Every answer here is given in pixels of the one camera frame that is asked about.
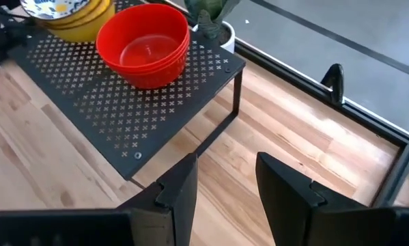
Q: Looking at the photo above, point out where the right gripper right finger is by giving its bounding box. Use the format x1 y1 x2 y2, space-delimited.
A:
255 152 396 246

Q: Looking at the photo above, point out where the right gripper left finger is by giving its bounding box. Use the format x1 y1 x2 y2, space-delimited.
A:
117 152 199 246

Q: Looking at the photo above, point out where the yellow patterned bowl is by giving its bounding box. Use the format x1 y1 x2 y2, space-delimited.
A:
19 0 93 21
46 0 117 42
33 0 110 29

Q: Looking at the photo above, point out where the red plastic bowl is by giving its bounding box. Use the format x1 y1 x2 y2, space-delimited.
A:
98 33 191 81
95 3 191 74
122 40 191 90

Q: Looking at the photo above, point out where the black perforated metal shelf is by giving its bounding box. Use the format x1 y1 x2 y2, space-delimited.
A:
8 0 246 182

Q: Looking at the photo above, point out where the white plant pot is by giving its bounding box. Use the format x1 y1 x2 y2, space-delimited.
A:
192 20 236 55

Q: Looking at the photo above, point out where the green snake plant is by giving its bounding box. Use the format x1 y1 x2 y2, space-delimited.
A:
183 0 241 40

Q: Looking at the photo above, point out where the black aluminium table frame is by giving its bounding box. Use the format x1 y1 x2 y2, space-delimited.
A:
145 0 409 209

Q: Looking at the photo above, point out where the black frame clamp handle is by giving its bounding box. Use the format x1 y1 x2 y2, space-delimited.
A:
320 64 345 105

